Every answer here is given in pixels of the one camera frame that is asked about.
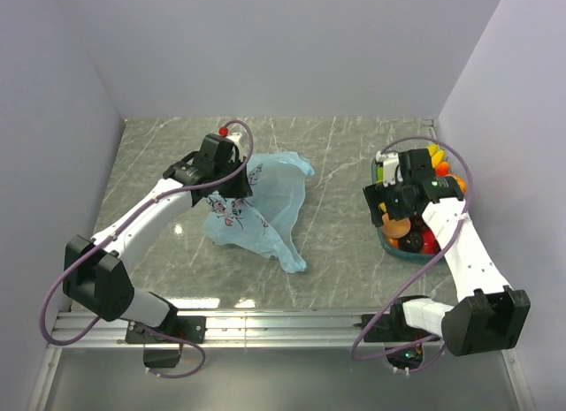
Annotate light blue plastic bag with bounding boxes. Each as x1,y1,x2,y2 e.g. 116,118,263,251
204,151,315,273

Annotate teal plastic fruit basket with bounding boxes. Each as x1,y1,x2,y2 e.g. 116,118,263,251
370,156,447,264

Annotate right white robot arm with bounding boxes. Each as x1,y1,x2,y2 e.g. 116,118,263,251
363,148,531,356

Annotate yellow fake mango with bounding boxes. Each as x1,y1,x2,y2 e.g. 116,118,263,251
375,177,384,194

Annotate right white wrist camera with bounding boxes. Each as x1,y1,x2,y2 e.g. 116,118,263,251
374,151,403,186

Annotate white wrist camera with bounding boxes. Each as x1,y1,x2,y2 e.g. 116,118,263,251
374,151,403,186
218,126,248,156

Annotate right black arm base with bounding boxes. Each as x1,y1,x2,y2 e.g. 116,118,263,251
363,313,430,370

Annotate orange fake peach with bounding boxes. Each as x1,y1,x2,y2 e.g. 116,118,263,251
381,213,411,239

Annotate red orange fake pepper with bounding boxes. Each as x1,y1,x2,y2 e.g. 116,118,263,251
435,161,450,177

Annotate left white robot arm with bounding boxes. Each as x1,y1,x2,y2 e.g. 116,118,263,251
62,133,253,342

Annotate orange fake persimmon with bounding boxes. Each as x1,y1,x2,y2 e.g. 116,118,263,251
450,174,467,194

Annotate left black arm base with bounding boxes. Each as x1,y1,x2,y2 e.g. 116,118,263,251
125,316,207,375

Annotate yellow fake bananas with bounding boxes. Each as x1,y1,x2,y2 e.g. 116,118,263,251
427,143,446,168

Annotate dark fake plum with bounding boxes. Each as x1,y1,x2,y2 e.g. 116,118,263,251
398,232,424,254

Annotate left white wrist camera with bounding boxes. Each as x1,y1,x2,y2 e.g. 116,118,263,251
218,126,248,156

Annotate red fake apple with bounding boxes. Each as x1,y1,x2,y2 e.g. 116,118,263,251
420,230,440,255

